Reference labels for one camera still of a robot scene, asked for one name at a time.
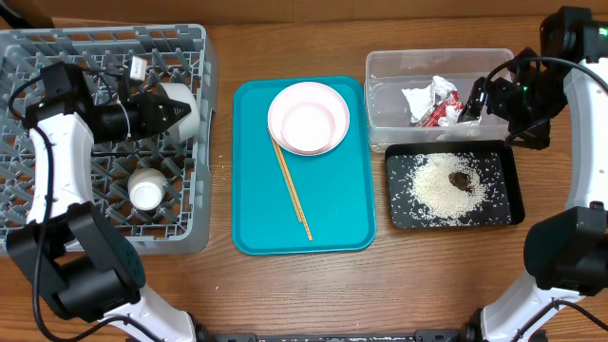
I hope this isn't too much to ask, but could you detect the white bowl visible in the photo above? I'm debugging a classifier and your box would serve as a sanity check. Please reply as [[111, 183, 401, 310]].
[[156, 82, 201, 144]]

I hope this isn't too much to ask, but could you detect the red snack wrapper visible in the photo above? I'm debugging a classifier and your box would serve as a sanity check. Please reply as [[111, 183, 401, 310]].
[[415, 91, 465, 127]]

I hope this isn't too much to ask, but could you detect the white napkin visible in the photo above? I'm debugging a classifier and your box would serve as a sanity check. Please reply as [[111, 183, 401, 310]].
[[402, 75, 481, 127]]

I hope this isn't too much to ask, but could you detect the brown food scrap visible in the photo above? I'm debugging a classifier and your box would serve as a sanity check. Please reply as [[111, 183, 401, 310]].
[[448, 172, 473, 193]]

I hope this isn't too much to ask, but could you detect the white paper cup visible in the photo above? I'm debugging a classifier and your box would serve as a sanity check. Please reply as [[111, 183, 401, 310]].
[[127, 168, 166, 211]]

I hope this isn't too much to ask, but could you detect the pile of rice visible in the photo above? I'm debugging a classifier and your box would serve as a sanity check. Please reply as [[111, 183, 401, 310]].
[[386, 151, 512, 229]]

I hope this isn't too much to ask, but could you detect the wooden chopstick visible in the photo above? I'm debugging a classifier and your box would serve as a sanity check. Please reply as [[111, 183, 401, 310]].
[[271, 137, 303, 223], [271, 138, 314, 241]]

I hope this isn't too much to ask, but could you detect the large white plate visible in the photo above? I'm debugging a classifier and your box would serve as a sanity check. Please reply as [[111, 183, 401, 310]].
[[267, 82, 350, 156]]

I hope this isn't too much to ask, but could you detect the small pink bowl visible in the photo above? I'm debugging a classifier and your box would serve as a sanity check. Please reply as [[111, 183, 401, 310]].
[[279, 102, 335, 155]]

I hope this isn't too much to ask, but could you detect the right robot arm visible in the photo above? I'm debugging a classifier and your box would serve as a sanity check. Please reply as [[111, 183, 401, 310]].
[[458, 6, 607, 342]]

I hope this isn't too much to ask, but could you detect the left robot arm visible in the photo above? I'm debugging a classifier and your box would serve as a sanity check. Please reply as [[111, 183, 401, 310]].
[[6, 61, 206, 341]]

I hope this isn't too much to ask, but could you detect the grey dishwasher rack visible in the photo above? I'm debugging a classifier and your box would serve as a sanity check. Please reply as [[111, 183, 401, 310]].
[[1, 24, 219, 254]]

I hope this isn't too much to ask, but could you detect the black tray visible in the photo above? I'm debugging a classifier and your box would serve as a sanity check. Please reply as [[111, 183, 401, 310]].
[[385, 141, 525, 229]]

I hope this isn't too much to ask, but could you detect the clear plastic bin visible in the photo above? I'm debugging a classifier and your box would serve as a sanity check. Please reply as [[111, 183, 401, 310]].
[[365, 48, 514, 153]]

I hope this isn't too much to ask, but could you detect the teal plastic tray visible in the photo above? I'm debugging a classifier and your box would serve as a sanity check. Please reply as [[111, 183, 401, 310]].
[[232, 76, 376, 256]]

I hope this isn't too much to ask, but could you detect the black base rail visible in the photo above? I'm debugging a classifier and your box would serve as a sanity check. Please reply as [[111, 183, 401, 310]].
[[211, 330, 460, 342]]

